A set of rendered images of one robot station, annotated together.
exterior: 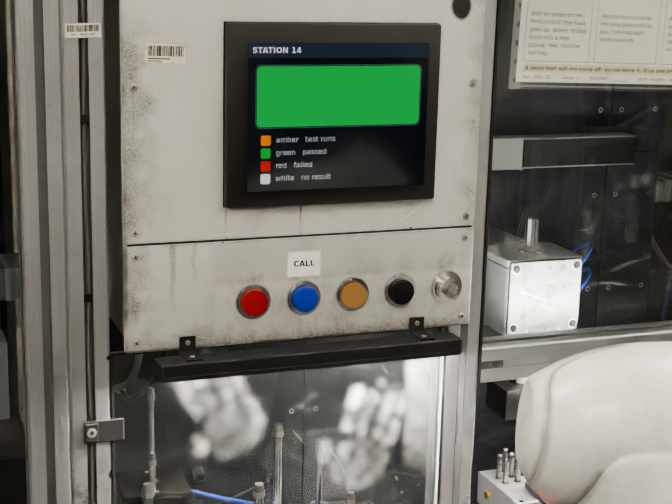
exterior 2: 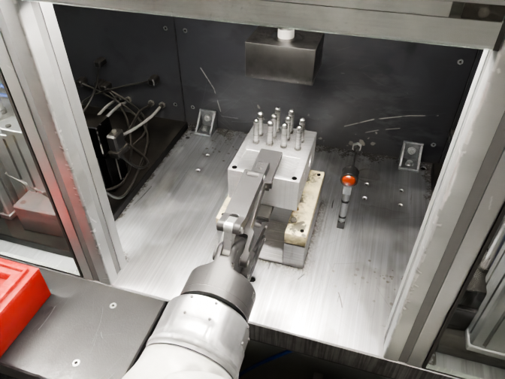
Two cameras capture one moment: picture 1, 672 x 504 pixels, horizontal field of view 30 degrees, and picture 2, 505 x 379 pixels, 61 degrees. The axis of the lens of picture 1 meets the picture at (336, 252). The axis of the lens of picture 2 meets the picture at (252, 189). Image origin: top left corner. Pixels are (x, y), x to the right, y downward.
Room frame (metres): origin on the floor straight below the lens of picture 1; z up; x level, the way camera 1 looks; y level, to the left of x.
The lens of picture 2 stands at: (1.30, -0.56, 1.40)
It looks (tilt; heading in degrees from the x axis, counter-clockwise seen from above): 40 degrees down; 38
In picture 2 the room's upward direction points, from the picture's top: straight up
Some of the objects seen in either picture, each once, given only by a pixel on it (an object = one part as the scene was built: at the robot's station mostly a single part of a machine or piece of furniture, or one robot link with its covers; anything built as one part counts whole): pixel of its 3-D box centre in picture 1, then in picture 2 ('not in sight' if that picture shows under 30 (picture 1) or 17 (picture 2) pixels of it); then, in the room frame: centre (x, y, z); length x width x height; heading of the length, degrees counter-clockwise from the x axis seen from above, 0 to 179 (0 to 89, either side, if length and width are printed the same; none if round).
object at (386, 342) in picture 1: (312, 347); not in sight; (1.37, 0.02, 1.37); 0.36 x 0.04 x 0.04; 111
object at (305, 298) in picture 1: (303, 297); not in sight; (1.38, 0.04, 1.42); 0.03 x 0.02 x 0.03; 111
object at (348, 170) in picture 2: not in sight; (345, 198); (1.78, -0.37, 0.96); 0.03 x 0.03 x 0.12; 21
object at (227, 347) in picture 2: not in sight; (201, 339); (1.45, -0.39, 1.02); 0.09 x 0.06 x 0.09; 111
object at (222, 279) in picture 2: not in sight; (226, 278); (1.52, -0.36, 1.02); 0.09 x 0.07 x 0.08; 21
